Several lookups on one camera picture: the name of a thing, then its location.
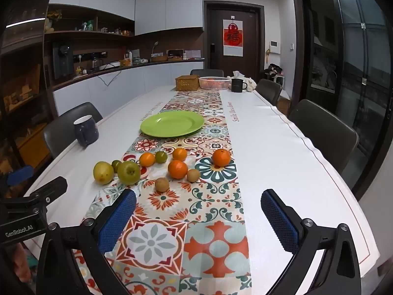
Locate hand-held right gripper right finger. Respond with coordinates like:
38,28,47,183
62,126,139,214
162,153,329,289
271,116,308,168
260,189,362,295

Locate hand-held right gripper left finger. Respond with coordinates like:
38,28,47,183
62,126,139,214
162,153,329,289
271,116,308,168
36,188,137,295

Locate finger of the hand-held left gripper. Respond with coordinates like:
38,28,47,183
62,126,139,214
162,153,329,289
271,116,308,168
29,177,68,205
6,165,34,187

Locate green apple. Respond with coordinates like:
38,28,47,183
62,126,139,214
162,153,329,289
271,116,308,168
117,161,142,186

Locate yellow-green pear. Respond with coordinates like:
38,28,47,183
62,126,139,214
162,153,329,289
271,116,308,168
93,161,115,185

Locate large orange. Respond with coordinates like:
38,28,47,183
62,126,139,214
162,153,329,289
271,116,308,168
212,149,231,167
168,160,189,179

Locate green plate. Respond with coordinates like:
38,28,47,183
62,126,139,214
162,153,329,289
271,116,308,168
140,111,205,138

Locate dark grey chair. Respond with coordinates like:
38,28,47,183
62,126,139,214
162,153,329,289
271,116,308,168
289,99,360,176
43,102,103,160
255,79,283,106
190,69,225,77

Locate patterned table runner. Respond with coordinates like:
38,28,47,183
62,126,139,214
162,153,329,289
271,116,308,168
81,90,253,295

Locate navy blue mug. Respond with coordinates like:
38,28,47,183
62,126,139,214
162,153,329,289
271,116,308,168
74,115,99,148

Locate black coffee machine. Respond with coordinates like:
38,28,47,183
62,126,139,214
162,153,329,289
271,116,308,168
52,41,74,79

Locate white base cabinet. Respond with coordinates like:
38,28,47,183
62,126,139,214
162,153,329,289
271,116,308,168
52,58,205,117

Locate black mug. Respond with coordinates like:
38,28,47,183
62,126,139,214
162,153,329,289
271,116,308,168
231,78,248,93

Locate black bag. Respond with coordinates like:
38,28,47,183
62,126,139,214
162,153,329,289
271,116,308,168
264,64,285,82

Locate white plastic basket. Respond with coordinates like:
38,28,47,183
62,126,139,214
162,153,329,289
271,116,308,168
198,76,232,90

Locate wicker box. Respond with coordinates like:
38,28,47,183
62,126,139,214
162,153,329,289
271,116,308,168
175,75,201,91

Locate glass sliding door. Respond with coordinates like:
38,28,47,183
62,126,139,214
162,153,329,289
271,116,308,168
330,0,393,191

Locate dark brown door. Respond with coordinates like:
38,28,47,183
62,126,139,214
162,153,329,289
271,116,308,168
204,0,265,82

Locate black cable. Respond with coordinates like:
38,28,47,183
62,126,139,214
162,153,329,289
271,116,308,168
98,67,123,87

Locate wooden wall shelf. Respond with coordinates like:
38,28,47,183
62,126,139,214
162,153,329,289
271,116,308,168
44,4,136,39

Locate red wall calendar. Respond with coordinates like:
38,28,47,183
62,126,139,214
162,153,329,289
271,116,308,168
223,19,243,57

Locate white wall cabinets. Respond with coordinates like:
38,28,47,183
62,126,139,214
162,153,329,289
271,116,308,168
49,0,204,36

